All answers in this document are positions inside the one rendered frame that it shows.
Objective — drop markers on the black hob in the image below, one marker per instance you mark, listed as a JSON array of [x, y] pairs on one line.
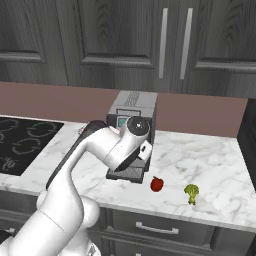
[[23, 143]]

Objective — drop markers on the dark fridge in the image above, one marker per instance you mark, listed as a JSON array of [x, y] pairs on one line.
[[248, 146]]

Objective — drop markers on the red bell pepper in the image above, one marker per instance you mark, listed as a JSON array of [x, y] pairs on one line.
[[156, 184]]

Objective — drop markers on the grey coffee machine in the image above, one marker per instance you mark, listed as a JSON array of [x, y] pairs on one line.
[[136, 101]]

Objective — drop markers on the dark grey drawer front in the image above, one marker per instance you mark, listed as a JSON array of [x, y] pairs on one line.
[[150, 248], [16, 206], [186, 221]]

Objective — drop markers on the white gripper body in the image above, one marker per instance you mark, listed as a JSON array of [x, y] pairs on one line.
[[146, 152]]

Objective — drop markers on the green broccoli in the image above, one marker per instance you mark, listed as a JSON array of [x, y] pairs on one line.
[[191, 190]]

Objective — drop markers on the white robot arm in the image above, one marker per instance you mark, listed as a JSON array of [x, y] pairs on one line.
[[63, 186]]

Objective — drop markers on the dark grey wood cupboard door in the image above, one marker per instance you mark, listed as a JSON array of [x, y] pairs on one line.
[[116, 36], [26, 33], [226, 40]]

